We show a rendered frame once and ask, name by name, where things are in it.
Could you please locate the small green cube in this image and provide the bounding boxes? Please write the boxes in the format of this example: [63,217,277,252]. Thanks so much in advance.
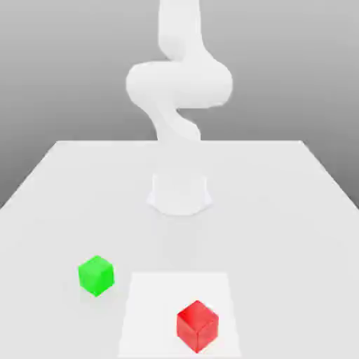
[77,255,116,298]

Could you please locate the small red cube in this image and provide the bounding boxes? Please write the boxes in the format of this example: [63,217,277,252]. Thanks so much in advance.
[176,299,219,354]

